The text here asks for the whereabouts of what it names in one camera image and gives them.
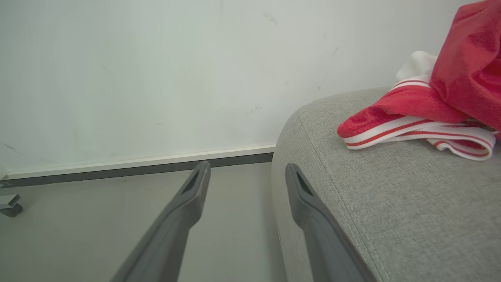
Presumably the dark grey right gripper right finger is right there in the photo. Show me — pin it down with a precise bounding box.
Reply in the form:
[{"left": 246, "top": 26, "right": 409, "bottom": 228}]
[{"left": 285, "top": 163, "right": 377, "bottom": 282}]

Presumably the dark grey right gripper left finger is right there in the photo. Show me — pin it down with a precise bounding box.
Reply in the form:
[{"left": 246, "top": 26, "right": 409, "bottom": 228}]
[{"left": 110, "top": 161, "right": 211, "bottom": 282}]

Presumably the red garment with striped trim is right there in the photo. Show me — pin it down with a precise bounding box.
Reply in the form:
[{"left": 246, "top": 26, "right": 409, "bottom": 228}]
[{"left": 337, "top": 0, "right": 501, "bottom": 161}]

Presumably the white and grey baseboard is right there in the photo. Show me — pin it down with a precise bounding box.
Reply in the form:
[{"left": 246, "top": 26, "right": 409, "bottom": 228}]
[{"left": 0, "top": 145, "right": 276, "bottom": 188}]

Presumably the white cloth item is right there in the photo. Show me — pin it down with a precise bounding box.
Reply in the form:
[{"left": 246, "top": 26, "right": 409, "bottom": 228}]
[{"left": 395, "top": 51, "right": 438, "bottom": 82}]

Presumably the grey fabric sofa seat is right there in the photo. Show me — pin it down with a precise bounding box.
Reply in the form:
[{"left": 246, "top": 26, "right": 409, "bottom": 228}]
[{"left": 271, "top": 87, "right": 501, "bottom": 282}]

